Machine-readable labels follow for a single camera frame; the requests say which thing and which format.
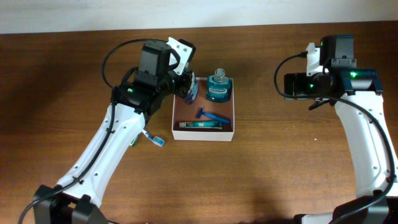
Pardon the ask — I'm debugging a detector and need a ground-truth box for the pink cardboard box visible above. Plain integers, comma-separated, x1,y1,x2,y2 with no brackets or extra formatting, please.
172,77,235,141

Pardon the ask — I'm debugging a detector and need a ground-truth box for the blue disposable razor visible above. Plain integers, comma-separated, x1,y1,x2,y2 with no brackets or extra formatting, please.
196,108,231,124

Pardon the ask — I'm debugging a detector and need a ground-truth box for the green Dettol soap box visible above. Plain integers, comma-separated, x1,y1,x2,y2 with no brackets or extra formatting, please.
130,136,138,147

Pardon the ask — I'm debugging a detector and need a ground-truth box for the teal mouthwash bottle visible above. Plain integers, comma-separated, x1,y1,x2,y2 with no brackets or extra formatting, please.
206,68,233,103

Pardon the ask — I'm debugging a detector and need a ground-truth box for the teal white toothpaste tube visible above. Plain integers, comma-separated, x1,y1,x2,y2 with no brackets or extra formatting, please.
178,121,223,129

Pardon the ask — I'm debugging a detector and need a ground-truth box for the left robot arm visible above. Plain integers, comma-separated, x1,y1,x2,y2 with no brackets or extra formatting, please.
18,38,198,223

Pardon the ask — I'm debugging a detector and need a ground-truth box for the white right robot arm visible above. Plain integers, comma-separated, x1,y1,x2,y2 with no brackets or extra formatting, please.
278,35,397,224

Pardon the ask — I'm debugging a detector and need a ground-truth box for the blue white toothbrush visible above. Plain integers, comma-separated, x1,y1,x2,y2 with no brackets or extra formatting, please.
142,129,165,147

